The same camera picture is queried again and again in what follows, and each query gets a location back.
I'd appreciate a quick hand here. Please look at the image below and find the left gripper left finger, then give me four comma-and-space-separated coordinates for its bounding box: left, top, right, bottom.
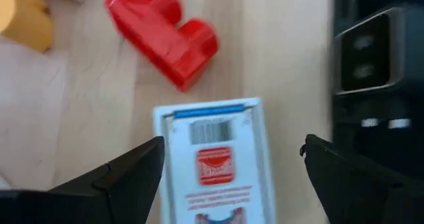
49, 136, 166, 224

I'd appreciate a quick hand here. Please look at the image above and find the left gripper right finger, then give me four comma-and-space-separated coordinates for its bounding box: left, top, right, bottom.
299, 134, 408, 224

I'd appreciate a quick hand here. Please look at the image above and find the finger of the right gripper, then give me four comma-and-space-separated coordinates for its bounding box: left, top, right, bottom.
333, 5, 424, 97

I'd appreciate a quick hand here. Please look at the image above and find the red and white card deck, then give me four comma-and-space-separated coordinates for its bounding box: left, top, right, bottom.
152, 97, 278, 224

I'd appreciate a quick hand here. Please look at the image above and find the red L-shaped brick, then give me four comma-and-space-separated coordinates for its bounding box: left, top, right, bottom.
105, 0, 219, 93

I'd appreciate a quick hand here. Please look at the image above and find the orange-yellow brick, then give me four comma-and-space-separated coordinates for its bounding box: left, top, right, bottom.
0, 0, 54, 52

